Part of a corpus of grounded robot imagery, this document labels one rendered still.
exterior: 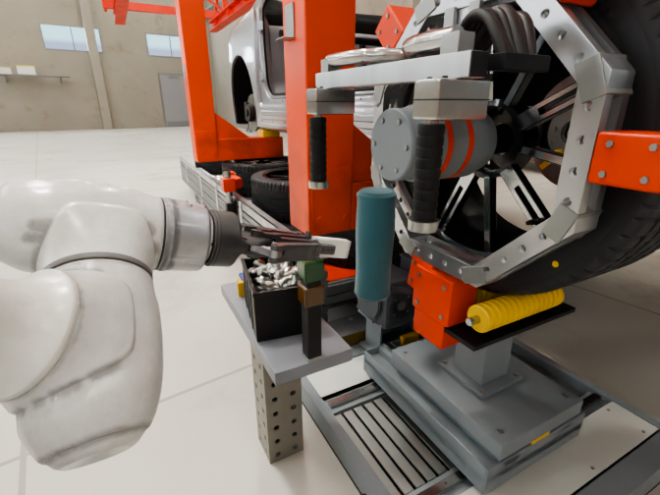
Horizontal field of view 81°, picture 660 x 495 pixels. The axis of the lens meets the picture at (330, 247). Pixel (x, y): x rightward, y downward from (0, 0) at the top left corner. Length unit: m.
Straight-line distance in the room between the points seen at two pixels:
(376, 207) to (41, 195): 0.59
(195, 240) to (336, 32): 0.87
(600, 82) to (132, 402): 0.65
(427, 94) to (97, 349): 0.45
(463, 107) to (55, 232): 0.48
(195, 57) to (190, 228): 2.62
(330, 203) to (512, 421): 0.77
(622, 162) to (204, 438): 1.19
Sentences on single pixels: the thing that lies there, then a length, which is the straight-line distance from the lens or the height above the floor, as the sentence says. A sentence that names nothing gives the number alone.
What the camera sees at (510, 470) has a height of 0.12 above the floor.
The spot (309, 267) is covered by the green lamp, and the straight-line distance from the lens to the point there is 0.67.
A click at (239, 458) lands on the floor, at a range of 1.24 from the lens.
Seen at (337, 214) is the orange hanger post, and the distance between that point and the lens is 1.25.
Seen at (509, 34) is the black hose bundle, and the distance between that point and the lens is 0.61.
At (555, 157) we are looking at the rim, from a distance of 0.81.
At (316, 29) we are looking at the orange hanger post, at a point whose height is 1.11.
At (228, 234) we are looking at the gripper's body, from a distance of 0.50.
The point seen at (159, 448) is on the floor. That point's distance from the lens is 1.33.
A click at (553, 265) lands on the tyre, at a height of 0.65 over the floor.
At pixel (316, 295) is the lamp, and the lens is 0.70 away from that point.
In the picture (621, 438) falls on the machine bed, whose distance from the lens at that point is 1.39.
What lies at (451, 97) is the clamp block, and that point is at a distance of 0.54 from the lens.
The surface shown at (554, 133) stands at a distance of 1.27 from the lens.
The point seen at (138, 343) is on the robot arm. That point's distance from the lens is 0.37.
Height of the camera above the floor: 0.92
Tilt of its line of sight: 20 degrees down
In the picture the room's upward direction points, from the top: straight up
